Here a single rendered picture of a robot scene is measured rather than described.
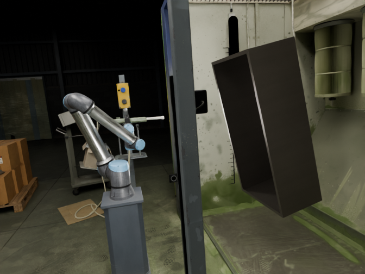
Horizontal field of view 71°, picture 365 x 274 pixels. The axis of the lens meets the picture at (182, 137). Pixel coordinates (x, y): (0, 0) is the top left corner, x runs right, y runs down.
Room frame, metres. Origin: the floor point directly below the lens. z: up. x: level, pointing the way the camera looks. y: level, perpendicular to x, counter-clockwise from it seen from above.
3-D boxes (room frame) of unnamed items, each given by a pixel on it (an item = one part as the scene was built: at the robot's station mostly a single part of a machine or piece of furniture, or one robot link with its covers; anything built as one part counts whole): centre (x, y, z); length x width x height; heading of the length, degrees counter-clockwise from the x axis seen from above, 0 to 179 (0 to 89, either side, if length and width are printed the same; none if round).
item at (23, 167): (4.13, 2.76, 0.33); 0.38 x 0.29 x 0.36; 20
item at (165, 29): (2.77, 0.02, 1.14); 0.18 x 0.18 x 2.29; 13
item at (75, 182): (4.00, 1.57, 0.64); 0.73 x 0.50 x 1.27; 113
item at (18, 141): (4.11, 2.75, 0.69); 0.38 x 0.29 x 0.36; 18
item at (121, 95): (2.73, 0.59, 1.42); 0.12 x 0.06 x 0.26; 103
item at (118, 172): (1.91, 0.51, 0.83); 0.17 x 0.15 x 0.18; 40
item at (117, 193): (1.91, 0.50, 0.69); 0.19 x 0.19 x 0.10
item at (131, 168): (2.79, 0.60, 0.82); 0.06 x 0.06 x 1.64; 13
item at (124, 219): (1.91, 0.50, 0.32); 0.31 x 0.31 x 0.64; 13
